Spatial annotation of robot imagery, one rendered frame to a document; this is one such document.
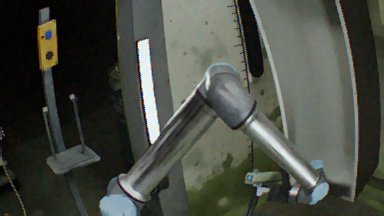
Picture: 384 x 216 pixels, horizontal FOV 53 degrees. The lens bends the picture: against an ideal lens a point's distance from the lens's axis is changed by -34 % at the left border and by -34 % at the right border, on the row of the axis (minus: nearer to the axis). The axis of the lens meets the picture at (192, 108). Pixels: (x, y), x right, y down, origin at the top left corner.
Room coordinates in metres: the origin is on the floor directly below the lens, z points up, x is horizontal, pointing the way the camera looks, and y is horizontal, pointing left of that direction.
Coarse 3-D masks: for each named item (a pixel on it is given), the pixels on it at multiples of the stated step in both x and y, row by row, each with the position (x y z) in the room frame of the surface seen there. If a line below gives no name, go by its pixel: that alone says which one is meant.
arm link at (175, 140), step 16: (224, 64) 1.72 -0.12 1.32; (208, 80) 1.64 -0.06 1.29; (240, 80) 1.67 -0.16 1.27; (192, 96) 1.69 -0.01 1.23; (192, 112) 1.65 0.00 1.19; (208, 112) 1.64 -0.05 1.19; (176, 128) 1.66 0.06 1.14; (192, 128) 1.65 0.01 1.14; (160, 144) 1.67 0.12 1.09; (176, 144) 1.65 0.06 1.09; (192, 144) 1.66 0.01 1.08; (144, 160) 1.68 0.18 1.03; (160, 160) 1.65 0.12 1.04; (176, 160) 1.66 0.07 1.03; (128, 176) 1.69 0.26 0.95; (144, 176) 1.65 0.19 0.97; (160, 176) 1.66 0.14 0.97; (112, 192) 1.66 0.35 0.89; (128, 192) 1.64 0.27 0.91; (144, 192) 1.66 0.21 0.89
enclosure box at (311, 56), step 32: (256, 0) 2.17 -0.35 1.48; (288, 0) 2.34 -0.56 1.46; (320, 0) 2.18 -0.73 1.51; (352, 0) 1.75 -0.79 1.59; (288, 32) 2.30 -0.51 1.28; (320, 32) 2.27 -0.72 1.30; (352, 32) 1.72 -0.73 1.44; (288, 64) 2.28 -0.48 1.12; (320, 64) 2.35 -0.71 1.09; (352, 64) 1.70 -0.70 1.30; (288, 96) 2.26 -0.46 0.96; (320, 96) 2.41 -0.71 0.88; (352, 96) 2.16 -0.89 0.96; (288, 128) 2.26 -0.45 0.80; (320, 128) 2.47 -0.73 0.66; (352, 128) 2.20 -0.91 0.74; (352, 160) 2.19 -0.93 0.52; (352, 192) 1.81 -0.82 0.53
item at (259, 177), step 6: (252, 174) 1.81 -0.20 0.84; (258, 174) 1.82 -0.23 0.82; (264, 174) 1.86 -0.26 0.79; (270, 174) 1.91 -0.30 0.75; (276, 174) 1.96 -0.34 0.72; (246, 180) 1.81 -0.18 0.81; (252, 180) 1.79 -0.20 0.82; (258, 180) 1.82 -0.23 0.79; (264, 180) 1.86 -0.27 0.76; (270, 180) 1.92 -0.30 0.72; (276, 180) 1.98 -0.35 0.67; (252, 198) 1.84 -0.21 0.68; (252, 204) 1.82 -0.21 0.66; (252, 210) 1.81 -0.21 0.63
